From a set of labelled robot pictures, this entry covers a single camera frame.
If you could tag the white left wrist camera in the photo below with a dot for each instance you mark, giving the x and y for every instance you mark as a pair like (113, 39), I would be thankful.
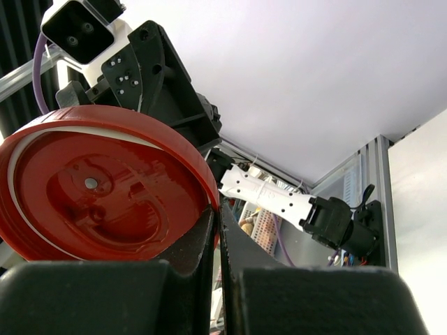
(88, 33)

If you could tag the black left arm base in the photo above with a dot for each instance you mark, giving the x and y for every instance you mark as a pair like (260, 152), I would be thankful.
(366, 235)

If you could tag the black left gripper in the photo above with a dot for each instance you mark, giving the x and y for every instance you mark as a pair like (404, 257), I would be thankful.
(148, 76)

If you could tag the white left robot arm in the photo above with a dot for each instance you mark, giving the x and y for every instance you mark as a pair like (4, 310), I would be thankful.
(328, 221)

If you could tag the perforated storage bins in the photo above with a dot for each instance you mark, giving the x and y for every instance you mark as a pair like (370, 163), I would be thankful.
(259, 224)

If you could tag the red round lid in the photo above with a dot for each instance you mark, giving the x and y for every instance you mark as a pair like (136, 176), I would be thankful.
(96, 182)

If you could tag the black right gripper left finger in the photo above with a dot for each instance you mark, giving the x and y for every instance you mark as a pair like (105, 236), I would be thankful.
(170, 294)

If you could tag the aluminium frame post right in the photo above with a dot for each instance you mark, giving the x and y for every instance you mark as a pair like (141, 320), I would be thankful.
(368, 165)

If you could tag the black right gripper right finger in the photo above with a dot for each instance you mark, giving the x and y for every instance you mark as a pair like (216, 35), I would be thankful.
(263, 296)

